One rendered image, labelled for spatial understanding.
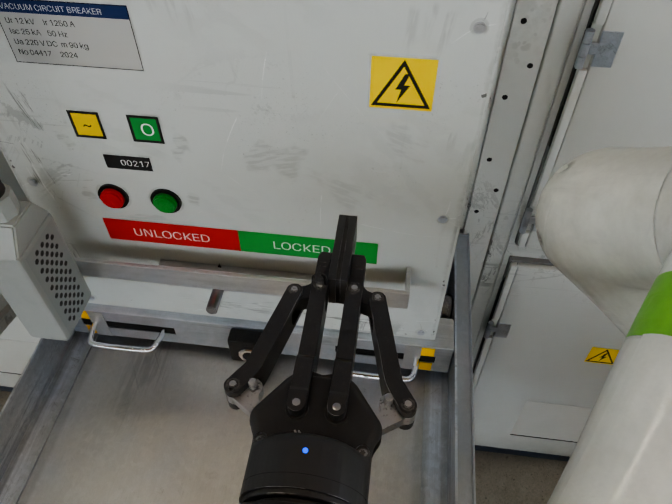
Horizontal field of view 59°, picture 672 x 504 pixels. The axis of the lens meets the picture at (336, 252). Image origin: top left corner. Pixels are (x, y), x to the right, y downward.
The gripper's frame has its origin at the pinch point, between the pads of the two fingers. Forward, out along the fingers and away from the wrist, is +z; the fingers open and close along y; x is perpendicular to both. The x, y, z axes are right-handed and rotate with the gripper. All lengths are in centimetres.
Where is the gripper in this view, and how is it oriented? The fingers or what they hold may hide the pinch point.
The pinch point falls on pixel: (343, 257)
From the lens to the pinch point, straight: 47.4
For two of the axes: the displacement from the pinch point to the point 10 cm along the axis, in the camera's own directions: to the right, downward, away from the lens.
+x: 0.0, -6.6, -7.5
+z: 1.3, -7.4, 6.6
